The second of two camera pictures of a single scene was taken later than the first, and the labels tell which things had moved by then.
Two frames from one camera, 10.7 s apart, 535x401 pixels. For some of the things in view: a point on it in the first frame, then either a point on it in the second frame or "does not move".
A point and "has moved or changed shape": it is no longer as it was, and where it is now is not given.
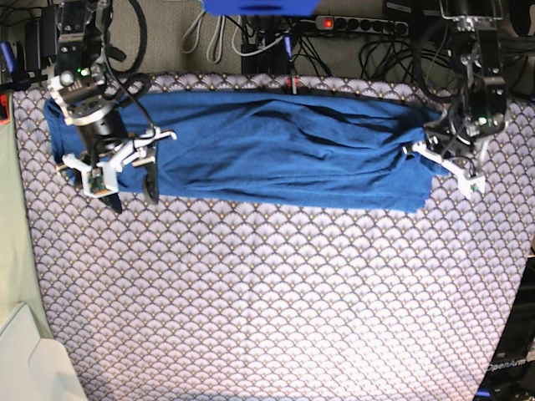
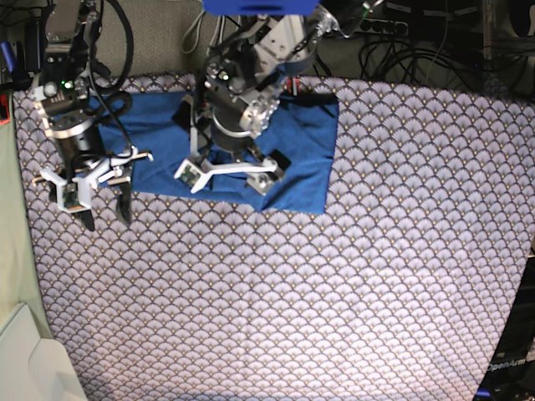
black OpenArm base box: x=512 y=375 does not move
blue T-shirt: x=277 y=146 has moved or changed shape
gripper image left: x=105 y=134 -> x=78 y=146
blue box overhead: x=261 y=7 does not move
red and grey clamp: x=292 y=84 does not move
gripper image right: x=456 y=133 -> x=226 y=131
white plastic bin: x=35 y=368 does not move
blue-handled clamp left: x=15 y=62 does not move
